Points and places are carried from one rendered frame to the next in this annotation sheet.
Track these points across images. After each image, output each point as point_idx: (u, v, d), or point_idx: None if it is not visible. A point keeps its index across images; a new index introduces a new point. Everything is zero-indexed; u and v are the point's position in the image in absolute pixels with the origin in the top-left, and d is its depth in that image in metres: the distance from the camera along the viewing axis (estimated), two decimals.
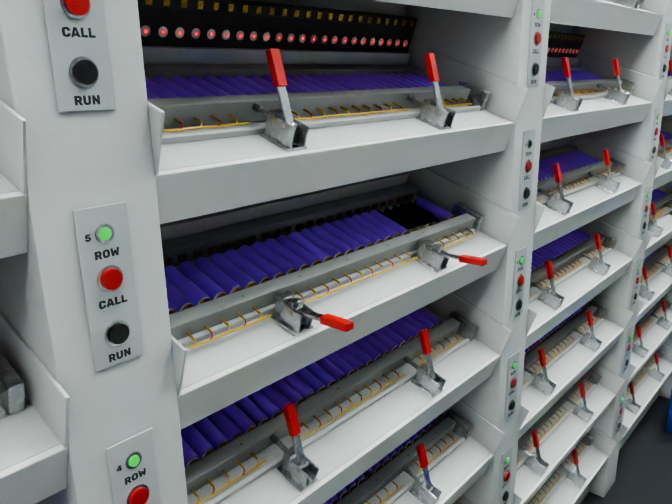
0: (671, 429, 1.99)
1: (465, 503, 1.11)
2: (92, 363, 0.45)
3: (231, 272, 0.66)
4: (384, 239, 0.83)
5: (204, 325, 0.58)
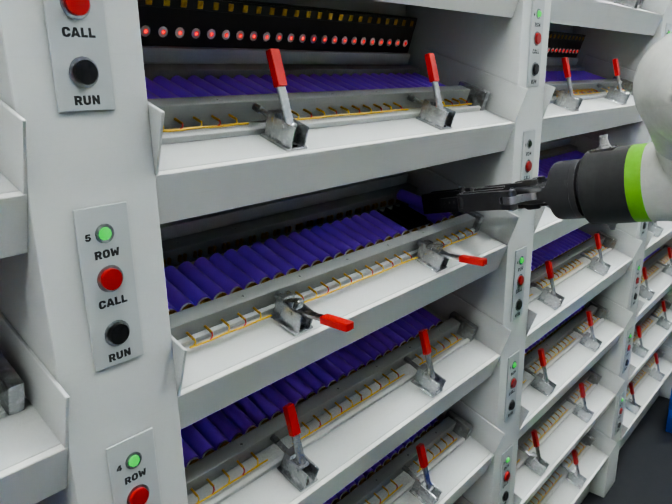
0: (671, 429, 1.99)
1: (465, 503, 1.11)
2: (92, 363, 0.45)
3: (231, 272, 0.66)
4: (384, 239, 0.83)
5: (204, 325, 0.58)
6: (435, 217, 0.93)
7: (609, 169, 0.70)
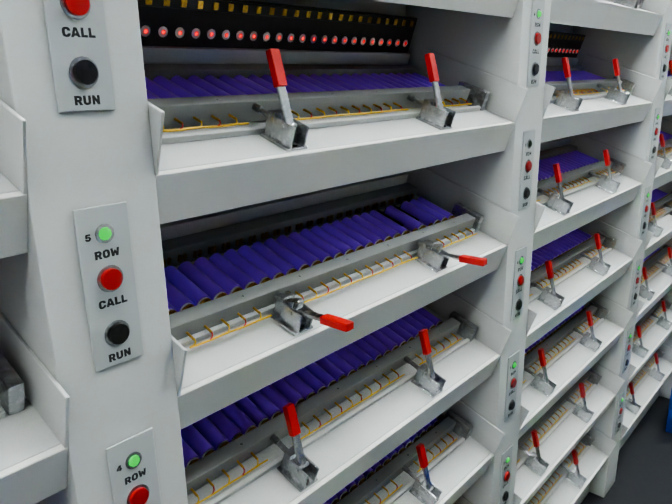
0: (671, 429, 1.99)
1: (465, 503, 1.11)
2: (92, 363, 0.45)
3: (231, 272, 0.66)
4: (384, 239, 0.83)
5: (204, 325, 0.58)
6: (435, 217, 0.93)
7: None
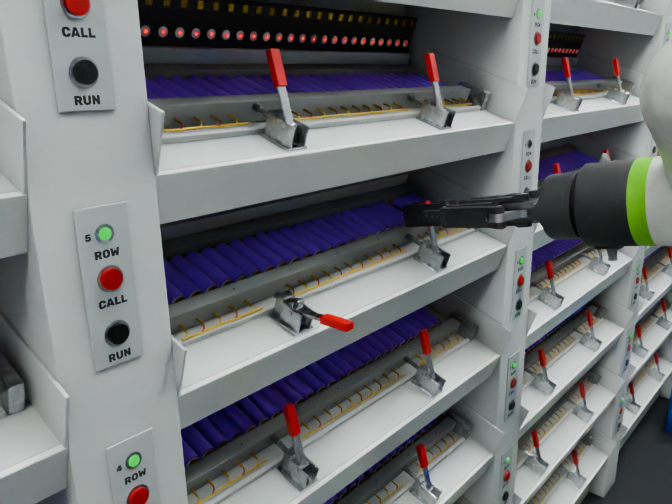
0: (671, 429, 1.99)
1: (465, 503, 1.11)
2: (92, 363, 0.45)
3: (222, 265, 0.67)
4: (375, 234, 0.83)
5: (196, 317, 0.59)
6: None
7: None
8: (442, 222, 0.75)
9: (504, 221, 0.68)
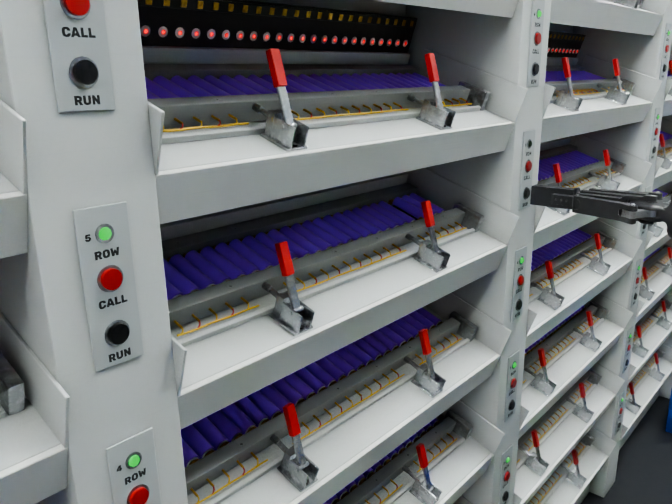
0: (671, 429, 1.99)
1: (465, 503, 1.11)
2: (92, 363, 0.45)
3: (222, 265, 0.67)
4: (375, 234, 0.83)
5: (192, 314, 0.59)
6: None
7: None
8: (574, 207, 0.87)
9: (635, 218, 0.80)
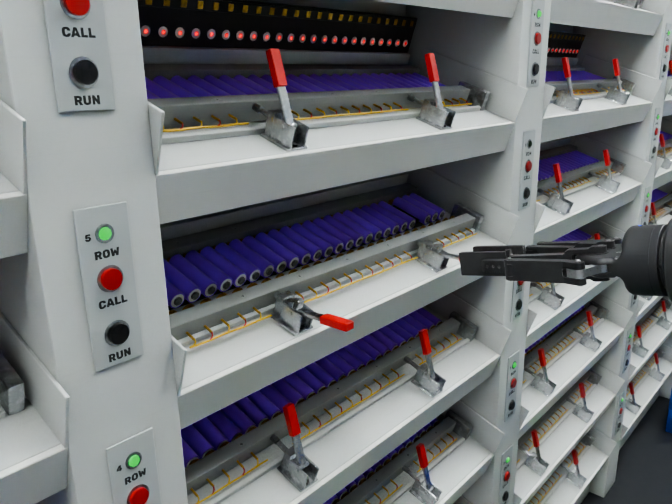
0: (671, 429, 1.99)
1: (465, 503, 1.11)
2: (92, 363, 0.45)
3: (222, 265, 0.67)
4: (375, 234, 0.83)
5: (204, 325, 0.58)
6: (427, 212, 0.94)
7: None
8: (507, 274, 0.70)
9: (585, 277, 0.63)
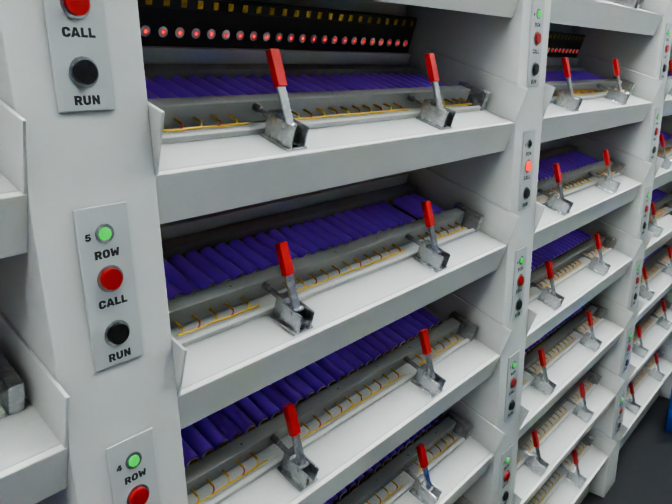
0: (671, 429, 1.99)
1: (465, 503, 1.11)
2: (92, 363, 0.45)
3: (222, 265, 0.67)
4: (376, 234, 0.84)
5: (192, 314, 0.59)
6: None
7: None
8: None
9: None
